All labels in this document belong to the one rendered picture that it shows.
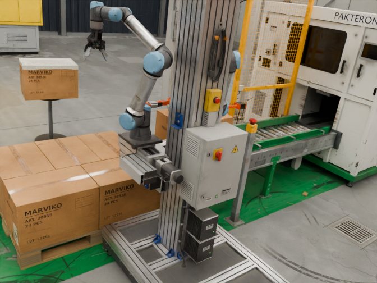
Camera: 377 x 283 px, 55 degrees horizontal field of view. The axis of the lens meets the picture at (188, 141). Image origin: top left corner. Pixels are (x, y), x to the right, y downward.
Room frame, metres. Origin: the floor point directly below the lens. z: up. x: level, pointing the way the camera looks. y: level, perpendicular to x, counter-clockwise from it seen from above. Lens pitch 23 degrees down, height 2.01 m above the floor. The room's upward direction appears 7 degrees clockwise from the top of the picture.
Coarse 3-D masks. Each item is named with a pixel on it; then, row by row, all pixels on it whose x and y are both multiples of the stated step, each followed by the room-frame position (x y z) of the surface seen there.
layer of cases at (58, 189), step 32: (0, 160) 2.62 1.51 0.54; (32, 160) 2.69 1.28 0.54; (64, 160) 2.76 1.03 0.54; (96, 160) 2.83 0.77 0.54; (0, 192) 2.43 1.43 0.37; (32, 192) 2.22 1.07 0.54; (64, 192) 2.27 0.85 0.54; (96, 192) 2.39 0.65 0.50; (128, 192) 2.57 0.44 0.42; (32, 224) 2.09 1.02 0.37; (64, 224) 2.23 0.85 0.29; (96, 224) 2.39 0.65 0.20
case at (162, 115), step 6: (162, 114) 3.11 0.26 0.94; (168, 114) 3.10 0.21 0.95; (156, 120) 3.18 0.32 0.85; (162, 120) 3.10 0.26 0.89; (222, 120) 3.16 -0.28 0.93; (228, 120) 3.21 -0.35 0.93; (156, 126) 3.17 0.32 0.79; (162, 126) 3.09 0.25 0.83; (156, 132) 3.17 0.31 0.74; (162, 132) 3.09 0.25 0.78; (162, 138) 3.08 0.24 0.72
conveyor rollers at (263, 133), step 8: (264, 128) 4.20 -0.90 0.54; (272, 128) 4.23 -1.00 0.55; (280, 128) 4.26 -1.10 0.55; (288, 128) 4.35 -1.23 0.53; (296, 128) 4.37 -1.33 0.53; (304, 128) 4.39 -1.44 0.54; (256, 136) 3.92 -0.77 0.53; (264, 136) 3.95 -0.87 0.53; (272, 136) 3.98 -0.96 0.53; (280, 136) 4.00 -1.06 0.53
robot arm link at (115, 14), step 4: (100, 8) 2.23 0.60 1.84; (104, 8) 2.22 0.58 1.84; (108, 8) 2.22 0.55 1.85; (112, 8) 2.21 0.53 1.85; (116, 8) 2.22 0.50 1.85; (120, 8) 2.29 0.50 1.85; (100, 12) 2.22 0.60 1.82; (104, 12) 2.21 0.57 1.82; (108, 12) 2.20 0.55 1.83; (112, 12) 2.19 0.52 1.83; (116, 12) 2.19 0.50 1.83; (120, 12) 2.23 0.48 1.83; (100, 16) 2.23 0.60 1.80; (104, 16) 2.21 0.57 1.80; (108, 16) 2.20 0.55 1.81; (112, 16) 2.19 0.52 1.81; (116, 16) 2.19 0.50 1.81; (120, 16) 2.23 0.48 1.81; (112, 20) 2.21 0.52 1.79; (116, 20) 2.20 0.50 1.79
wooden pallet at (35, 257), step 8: (8, 232) 2.28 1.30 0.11; (96, 232) 2.39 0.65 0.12; (64, 240) 2.23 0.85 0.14; (80, 240) 2.39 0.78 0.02; (88, 240) 2.39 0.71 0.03; (96, 240) 2.39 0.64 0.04; (16, 248) 2.09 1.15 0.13; (40, 248) 2.11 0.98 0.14; (56, 248) 2.27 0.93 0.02; (64, 248) 2.28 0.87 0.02; (72, 248) 2.29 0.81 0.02; (80, 248) 2.31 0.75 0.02; (24, 256) 2.04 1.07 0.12; (32, 256) 2.07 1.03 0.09; (40, 256) 2.11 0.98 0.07; (48, 256) 2.17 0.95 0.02; (56, 256) 2.18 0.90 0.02; (24, 264) 2.04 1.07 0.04; (32, 264) 2.07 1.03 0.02
